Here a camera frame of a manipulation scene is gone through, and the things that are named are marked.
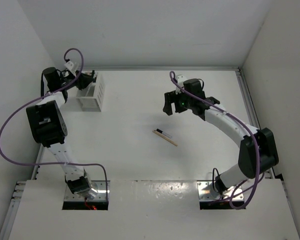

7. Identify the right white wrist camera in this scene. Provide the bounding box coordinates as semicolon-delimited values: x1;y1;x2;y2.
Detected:
175;74;187;88

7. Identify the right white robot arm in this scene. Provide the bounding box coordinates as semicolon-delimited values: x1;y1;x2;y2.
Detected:
163;77;279;194

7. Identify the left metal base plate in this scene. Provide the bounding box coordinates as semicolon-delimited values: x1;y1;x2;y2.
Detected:
63;180;110;202

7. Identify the white slotted organizer box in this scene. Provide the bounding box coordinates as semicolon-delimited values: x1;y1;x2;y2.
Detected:
76;70;106;112

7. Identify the black white eyeliner pen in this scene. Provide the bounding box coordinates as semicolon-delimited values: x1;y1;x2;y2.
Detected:
156;128;172;139

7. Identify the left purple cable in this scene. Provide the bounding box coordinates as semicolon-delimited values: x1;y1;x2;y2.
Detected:
0;47;108;183

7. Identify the gold makeup pencil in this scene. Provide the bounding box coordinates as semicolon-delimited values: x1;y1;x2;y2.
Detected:
152;130;178;147

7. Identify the purple cable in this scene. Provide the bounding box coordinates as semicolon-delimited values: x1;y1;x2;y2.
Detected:
169;70;266;210
0;47;108;183

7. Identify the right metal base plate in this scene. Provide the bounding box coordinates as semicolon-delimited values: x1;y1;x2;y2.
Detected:
196;180;244;203

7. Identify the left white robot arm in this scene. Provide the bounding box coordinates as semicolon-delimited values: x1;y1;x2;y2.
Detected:
26;67;96;197

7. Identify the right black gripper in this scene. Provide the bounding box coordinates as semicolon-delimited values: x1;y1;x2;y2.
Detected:
163;88;194;116

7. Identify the metal base plate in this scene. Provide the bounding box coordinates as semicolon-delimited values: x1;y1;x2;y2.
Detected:
63;180;110;202
196;180;244;203

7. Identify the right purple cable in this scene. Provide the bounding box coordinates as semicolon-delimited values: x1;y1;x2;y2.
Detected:
169;70;266;210

